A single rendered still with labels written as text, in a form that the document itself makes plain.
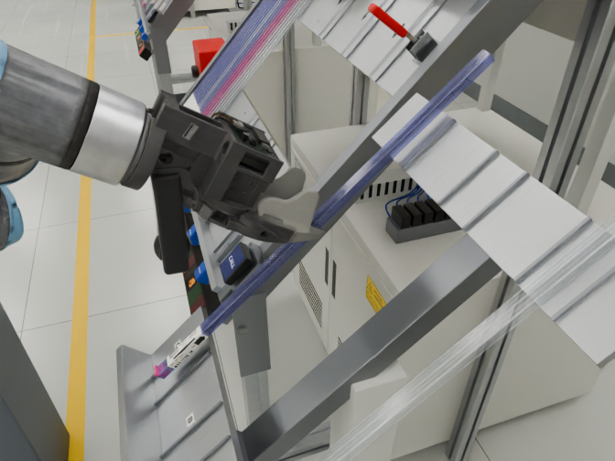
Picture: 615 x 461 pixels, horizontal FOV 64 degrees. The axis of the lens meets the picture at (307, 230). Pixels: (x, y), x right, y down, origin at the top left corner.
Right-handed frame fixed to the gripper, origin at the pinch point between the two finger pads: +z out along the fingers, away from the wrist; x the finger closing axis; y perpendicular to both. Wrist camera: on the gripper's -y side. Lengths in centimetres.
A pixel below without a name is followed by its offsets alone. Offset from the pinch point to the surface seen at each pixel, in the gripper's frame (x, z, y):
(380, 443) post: -13.7, 15.8, -16.4
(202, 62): 113, 12, -11
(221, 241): 25.8, 4.5, -19.3
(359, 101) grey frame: 83, 48, 5
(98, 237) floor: 140, 12, -100
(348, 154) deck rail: 13.4, 8.0, 6.4
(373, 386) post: -13.8, 8.0, -7.7
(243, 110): 52, 7, -4
